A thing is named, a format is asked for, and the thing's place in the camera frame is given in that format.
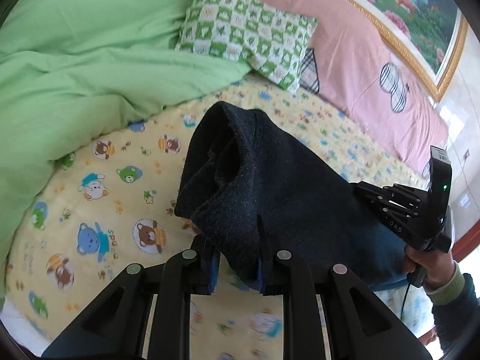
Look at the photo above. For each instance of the person's right hand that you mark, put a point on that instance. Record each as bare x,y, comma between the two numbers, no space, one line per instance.
431,268

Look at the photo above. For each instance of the green duvet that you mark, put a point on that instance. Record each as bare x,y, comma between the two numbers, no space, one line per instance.
82,67

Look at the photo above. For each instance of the pink printed blanket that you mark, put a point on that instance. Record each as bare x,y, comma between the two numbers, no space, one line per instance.
360,82

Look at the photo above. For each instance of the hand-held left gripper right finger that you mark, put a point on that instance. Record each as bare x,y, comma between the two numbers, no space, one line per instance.
261,275

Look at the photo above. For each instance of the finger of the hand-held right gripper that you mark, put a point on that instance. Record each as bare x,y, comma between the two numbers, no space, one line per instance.
390,198

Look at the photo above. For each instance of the gold framed landscape painting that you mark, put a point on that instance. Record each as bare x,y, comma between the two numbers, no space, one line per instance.
405,11

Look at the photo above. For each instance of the yellow bear print bedsheet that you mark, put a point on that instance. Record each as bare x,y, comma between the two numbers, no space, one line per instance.
123,210

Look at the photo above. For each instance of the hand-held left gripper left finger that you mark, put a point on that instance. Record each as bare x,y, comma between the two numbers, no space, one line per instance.
214,270

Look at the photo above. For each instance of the person's right forearm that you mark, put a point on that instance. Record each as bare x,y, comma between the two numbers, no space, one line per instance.
455,307

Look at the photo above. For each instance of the dark blue pants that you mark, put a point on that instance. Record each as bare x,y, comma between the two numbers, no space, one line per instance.
273,195

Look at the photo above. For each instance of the green checkered pillow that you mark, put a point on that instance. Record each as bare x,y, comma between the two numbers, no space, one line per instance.
247,33

